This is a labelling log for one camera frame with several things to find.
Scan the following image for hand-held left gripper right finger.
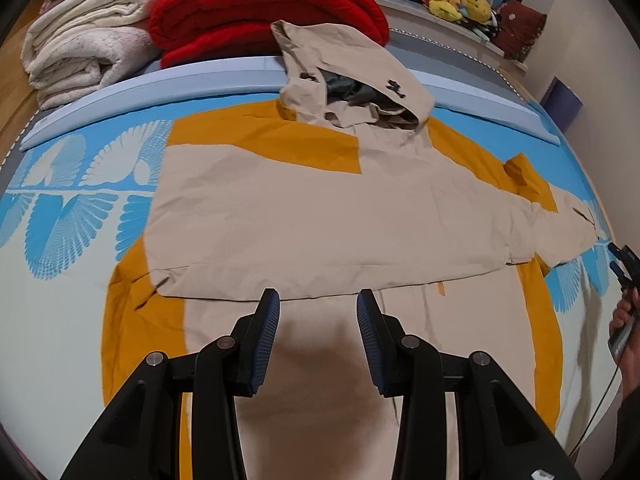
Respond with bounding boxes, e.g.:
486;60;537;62
356;288;583;480

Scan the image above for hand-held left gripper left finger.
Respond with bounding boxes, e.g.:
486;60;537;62
60;287;282;480

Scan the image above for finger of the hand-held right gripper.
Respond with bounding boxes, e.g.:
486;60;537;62
611;259;636;290
607;242;632;267

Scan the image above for beige and orange hooded jacket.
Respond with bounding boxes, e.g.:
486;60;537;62
101;20;608;480

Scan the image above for person's right forearm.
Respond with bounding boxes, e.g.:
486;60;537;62
597;352;640;480

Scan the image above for person's right hand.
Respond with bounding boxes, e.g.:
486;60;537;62
609;287;640;361

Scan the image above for purple box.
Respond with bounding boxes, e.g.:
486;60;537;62
542;80;583;133

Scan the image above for blue white patterned bed sheet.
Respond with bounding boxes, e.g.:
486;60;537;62
0;95;618;480

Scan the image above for dark red cushion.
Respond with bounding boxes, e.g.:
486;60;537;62
497;1;547;61

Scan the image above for light blue foam bed bumper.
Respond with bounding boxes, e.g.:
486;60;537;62
20;55;563;151

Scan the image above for white headboard ledge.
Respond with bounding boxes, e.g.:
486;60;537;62
375;0;528;73

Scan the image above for red folded blanket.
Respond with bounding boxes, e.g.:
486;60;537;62
147;0;391;68

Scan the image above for cream folded fleece blanket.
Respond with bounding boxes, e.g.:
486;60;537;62
22;0;168;111

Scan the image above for black cable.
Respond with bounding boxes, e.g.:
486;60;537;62
565;359;622;456

